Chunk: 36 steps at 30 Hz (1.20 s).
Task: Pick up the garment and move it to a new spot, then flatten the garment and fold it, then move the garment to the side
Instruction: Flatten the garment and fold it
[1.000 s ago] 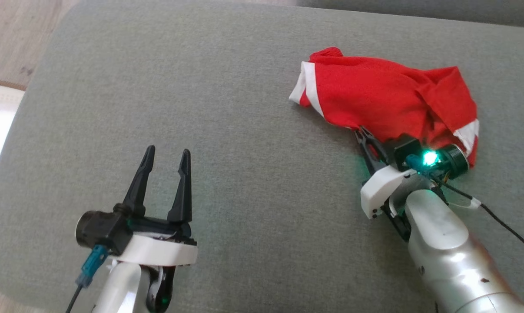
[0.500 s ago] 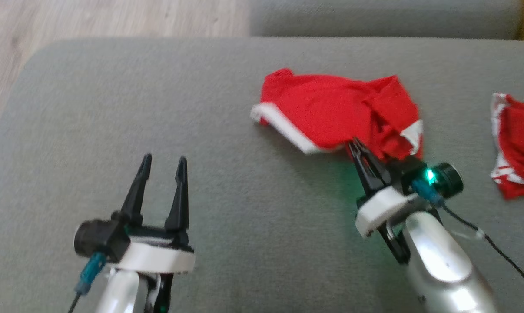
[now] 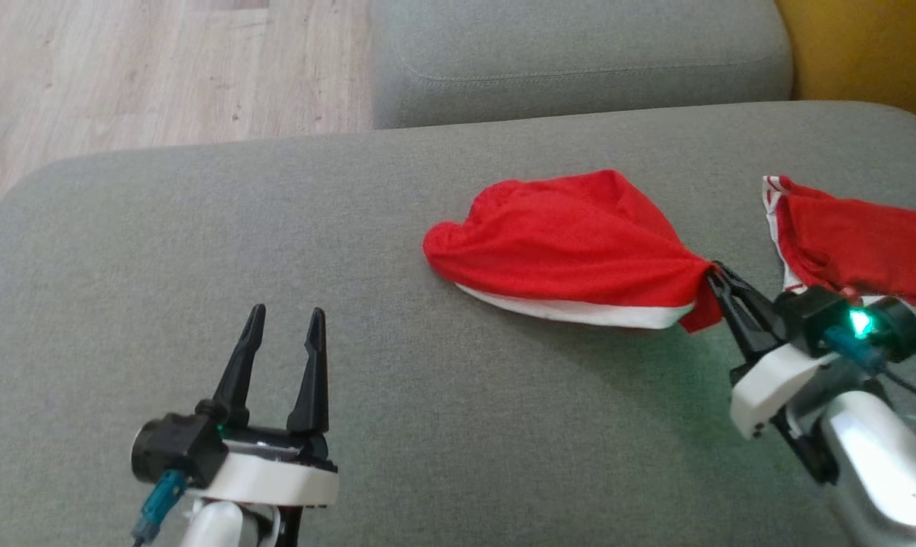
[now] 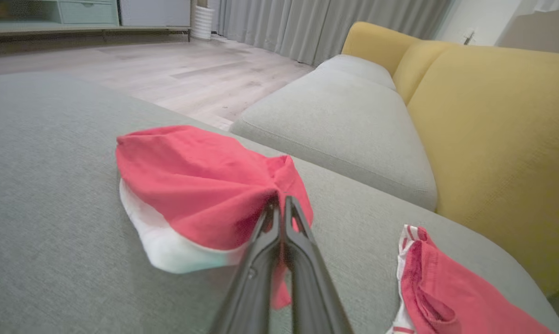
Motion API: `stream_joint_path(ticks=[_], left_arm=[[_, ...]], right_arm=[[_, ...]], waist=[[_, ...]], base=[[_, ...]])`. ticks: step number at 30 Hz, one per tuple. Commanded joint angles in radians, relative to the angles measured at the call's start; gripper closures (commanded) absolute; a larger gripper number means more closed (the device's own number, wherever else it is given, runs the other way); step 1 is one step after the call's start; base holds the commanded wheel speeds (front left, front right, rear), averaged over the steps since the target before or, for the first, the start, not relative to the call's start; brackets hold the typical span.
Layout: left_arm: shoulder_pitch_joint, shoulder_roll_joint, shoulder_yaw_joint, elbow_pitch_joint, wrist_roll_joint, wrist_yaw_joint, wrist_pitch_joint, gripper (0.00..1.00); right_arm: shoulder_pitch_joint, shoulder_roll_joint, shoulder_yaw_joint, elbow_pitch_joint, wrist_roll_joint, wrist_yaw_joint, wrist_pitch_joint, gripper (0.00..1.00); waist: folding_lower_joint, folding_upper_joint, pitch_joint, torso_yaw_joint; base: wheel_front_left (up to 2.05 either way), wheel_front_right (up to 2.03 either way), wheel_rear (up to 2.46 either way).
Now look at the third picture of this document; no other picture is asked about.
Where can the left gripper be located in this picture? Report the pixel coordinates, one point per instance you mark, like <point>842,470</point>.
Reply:
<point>276,482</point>

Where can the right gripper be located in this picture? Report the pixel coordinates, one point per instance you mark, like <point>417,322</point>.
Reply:
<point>769,387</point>

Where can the red basketball jersey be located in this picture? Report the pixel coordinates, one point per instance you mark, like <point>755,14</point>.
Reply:
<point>868,243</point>

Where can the red shorts with white stripe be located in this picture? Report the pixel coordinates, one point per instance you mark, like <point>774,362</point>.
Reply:
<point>572,243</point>

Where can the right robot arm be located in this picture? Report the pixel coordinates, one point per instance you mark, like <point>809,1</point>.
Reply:
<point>876,456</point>

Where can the large grey sofa cushion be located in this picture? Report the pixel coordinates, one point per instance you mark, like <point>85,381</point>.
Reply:
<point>352,228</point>

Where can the yellow sofa backrest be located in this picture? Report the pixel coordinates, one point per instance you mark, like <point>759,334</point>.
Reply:
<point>868,45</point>

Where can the grey sofa seat cushion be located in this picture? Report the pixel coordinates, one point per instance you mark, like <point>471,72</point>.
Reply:
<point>579,45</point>

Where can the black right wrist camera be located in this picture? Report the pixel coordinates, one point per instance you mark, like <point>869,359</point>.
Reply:
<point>815,319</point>

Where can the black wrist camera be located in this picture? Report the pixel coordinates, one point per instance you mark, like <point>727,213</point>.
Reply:
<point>177,448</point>
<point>815,319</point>

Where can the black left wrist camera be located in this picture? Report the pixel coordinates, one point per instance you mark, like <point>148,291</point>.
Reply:
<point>177,448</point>

